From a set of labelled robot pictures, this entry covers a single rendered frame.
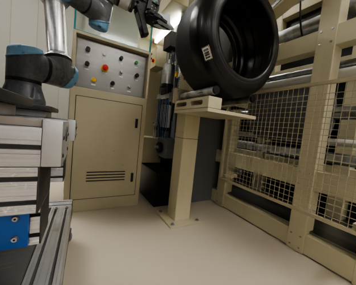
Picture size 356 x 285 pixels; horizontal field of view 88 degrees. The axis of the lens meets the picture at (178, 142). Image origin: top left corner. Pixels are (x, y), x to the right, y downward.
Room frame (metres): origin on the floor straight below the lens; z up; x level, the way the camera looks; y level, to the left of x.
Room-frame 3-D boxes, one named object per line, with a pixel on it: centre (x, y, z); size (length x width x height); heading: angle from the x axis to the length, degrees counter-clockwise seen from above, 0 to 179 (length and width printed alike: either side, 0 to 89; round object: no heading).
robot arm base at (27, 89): (0.77, 0.65, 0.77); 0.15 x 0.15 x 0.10
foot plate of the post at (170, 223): (1.40, -0.06, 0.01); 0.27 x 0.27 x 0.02; 30
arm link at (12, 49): (0.78, 0.65, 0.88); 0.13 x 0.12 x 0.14; 155
